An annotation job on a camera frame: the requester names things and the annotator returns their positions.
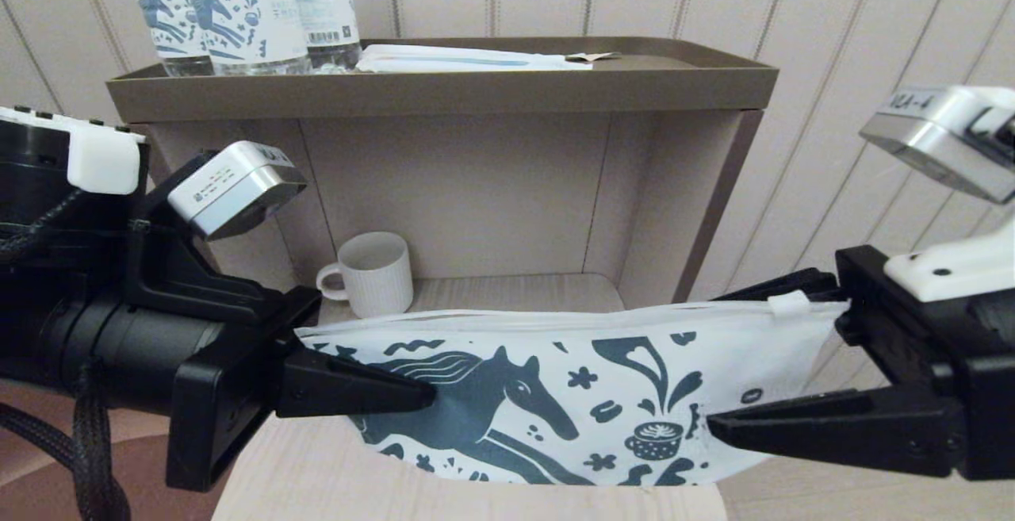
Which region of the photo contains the horse label water bottle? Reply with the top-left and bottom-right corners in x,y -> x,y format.
119,0 -> 213,79
169,0 -> 312,77

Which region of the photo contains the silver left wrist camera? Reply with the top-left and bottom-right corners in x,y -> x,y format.
167,140 -> 309,241

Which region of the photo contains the white horse-print zipper pouch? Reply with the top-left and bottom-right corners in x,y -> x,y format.
295,292 -> 852,487

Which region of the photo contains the white ribbed mug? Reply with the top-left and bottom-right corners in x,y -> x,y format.
316,232 -> 415,320

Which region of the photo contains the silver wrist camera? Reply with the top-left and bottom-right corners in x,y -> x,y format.
859,86 -> 1015,205
167,140 -> 309,241

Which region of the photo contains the brown desk shelf unit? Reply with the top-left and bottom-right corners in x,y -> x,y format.
105,36 -> 781,324

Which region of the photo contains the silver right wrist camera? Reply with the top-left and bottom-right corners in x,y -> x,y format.
859,86 -> 1015,205

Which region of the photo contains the white packet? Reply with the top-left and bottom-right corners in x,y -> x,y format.
355,44 -> 594,73

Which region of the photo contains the barcode label water bottle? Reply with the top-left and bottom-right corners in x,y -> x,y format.
284,0 -> 362,74

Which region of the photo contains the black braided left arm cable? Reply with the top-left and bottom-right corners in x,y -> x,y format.
0,188 -> 132,521

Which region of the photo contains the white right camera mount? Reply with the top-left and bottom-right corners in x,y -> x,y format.
883,218 -> 1015,305

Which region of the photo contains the pink upholstered chair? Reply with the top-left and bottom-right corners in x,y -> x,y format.
0,382 -> 240,521

